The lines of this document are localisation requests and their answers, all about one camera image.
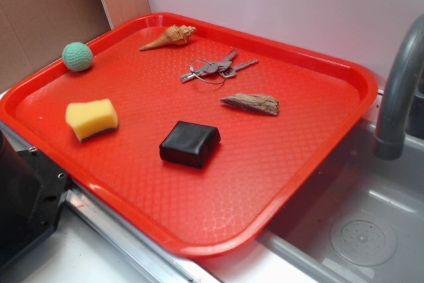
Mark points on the brown wood piece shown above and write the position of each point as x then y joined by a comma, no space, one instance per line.
256,103

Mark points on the brown cardboard panel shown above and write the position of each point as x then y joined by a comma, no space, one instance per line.
34,32

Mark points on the silver key bunch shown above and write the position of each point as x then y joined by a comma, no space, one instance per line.
200,69

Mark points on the grey sink basin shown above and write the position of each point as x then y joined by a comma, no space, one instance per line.
356,219

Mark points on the yellow sponge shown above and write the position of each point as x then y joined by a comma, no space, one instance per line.
91,118

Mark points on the red plastic tray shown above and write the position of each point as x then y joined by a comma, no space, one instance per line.
260,162

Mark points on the green crocheted ball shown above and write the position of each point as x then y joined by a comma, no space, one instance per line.
77,56

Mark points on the grey faucet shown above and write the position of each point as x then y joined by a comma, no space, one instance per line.
401,109

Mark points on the tan spiral seashell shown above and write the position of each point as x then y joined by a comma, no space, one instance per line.
173,35

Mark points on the black wrapped block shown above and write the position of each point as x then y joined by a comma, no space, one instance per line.
190,144

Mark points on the black device housing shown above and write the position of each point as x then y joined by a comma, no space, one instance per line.
33,191

